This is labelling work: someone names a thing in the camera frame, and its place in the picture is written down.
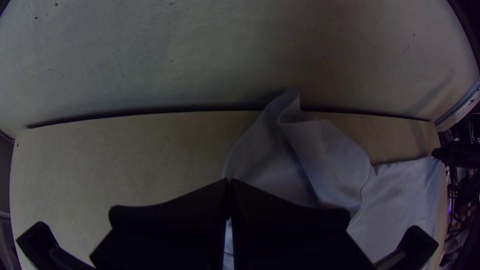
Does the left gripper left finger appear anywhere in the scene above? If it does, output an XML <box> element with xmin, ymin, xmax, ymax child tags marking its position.
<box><xmin>89</xmin><ymin>178</ymin><xmax>230</xmax><ymax>270</ymax></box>

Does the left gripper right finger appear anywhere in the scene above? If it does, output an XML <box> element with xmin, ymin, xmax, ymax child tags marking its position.
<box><xmin>229</xmin><ymin>178</ymin><xmax>377</xmax><ymax>270</ymax></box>

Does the light grey t-shirt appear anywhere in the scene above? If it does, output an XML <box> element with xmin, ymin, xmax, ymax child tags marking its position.
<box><xmin>221</xmin><ymin>88</ymin><xmax>449</xmax><ymax>270</ymax></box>

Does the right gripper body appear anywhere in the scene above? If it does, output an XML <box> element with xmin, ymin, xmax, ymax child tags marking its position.
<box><xmin>431</xmin><ymin>141</ymin><xmax>480</xmax><ymax>169</ymax></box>

